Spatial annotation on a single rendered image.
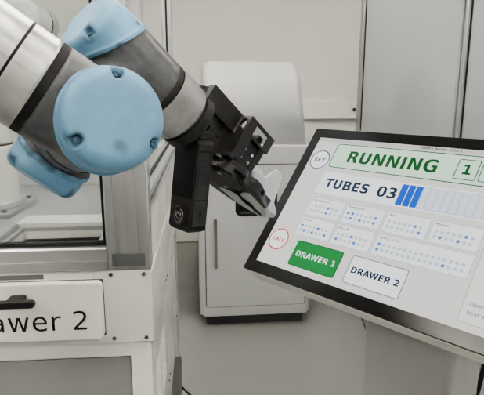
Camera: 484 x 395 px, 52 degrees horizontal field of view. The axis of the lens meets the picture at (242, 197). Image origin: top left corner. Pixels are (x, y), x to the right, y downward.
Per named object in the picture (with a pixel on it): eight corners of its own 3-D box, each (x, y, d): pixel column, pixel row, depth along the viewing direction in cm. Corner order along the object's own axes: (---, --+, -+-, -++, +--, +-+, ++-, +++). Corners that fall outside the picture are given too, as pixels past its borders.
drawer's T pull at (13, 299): (34, 309, 86) (33, 301, 86) (-11, 310, 85) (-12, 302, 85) (41, 300, 90) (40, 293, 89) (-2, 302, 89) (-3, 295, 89)
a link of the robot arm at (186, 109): (161, 120, 52) (121, 117, 57) (189, 146, 55) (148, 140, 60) (196, 65, 54) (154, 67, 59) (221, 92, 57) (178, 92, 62)
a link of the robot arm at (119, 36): (40, 55, 50) (88, -8, 52) (118, 121, 57) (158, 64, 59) (72, 53, 44) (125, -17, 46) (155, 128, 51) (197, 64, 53)
